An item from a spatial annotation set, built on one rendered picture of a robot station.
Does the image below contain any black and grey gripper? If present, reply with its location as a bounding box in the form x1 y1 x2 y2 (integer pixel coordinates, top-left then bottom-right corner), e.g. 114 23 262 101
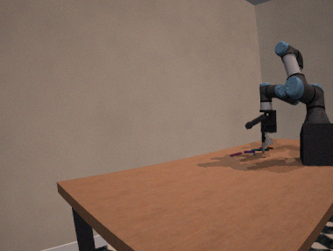
259 110 277 153

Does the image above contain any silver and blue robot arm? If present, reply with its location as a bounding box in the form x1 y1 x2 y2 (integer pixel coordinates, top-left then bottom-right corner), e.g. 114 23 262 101
259 41 330 124

